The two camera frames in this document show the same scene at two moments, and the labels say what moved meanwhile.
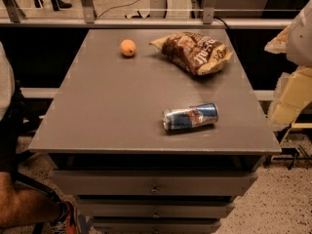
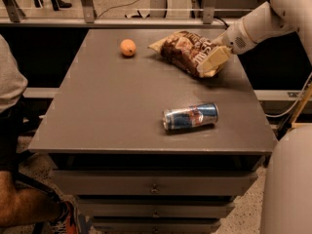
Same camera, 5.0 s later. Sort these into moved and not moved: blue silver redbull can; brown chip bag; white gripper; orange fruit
Moved: white gripper
Not moved: brown chip bag; orange fruit; blue silver redbull can
